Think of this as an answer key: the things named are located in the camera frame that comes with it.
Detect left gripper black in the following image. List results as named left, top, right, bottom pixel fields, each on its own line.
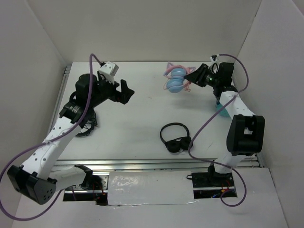
left=89, top=71, right=134, bottom=107

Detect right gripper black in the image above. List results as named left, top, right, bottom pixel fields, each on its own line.
left=184, top=63, right=220, bottom=87

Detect pink blue cat-ear headphones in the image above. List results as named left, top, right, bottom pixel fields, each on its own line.
left=163, top=62, right=196, bottom=93

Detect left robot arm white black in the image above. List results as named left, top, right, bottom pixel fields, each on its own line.
left=7, top=74, right=134, bottom=205

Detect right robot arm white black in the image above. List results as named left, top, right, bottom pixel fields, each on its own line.
left=185, top=62, right=265, bottom=186

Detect teal cat-ear headphones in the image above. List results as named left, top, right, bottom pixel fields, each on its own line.
left=215, top=101, right=230, bottom=118

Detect black on-ear headphones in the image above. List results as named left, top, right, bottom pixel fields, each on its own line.
left=160, top=122, right=191, bottom=153

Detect white foil-taped panel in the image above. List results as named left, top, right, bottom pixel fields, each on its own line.
left=107, top=171, right=195, bottom=206

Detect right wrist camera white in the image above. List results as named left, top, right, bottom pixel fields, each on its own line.
left=209, top=55, right=219, bottom=74

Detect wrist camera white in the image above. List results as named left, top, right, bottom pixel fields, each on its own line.
left=97, top=61, right=119, bottom=85
left=209, top=55, right=219, bottom=74

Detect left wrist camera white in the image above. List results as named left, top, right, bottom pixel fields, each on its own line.
left=97, top=61, right=119, bottom=85

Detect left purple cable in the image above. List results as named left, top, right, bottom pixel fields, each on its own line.
left=0, top=54, right=105, bottom=221

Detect purple cable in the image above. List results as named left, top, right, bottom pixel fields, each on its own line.
left=0, top=54, right=105, bottom=221
left=188, top=54, right=249, bottom=208

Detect black headphones tangled cable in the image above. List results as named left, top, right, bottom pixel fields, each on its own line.
left=76, top=111, right=99, bottom=138

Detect aluminium front rail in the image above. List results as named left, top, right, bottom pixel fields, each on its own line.
left=53, top=158, right=259, bottom=173

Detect left aluminium side rail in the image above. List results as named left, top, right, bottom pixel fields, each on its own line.
left=47, top=65, right=72, bottom=134

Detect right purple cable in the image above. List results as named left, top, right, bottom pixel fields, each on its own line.
left=188, top=54, right=249, bottom=208

